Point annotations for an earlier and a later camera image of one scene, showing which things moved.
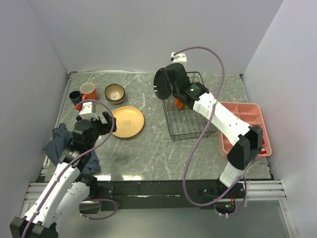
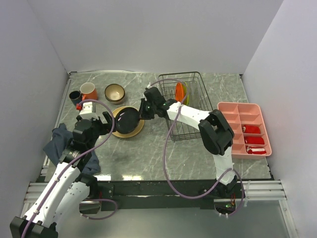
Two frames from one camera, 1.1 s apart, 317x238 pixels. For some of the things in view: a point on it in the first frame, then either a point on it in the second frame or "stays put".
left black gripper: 105,128 stays put
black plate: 162,84 to 127,120
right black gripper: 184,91 to 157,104
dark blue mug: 75,97 stays put
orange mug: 88,91 stays put
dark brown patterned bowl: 115,93 stays put
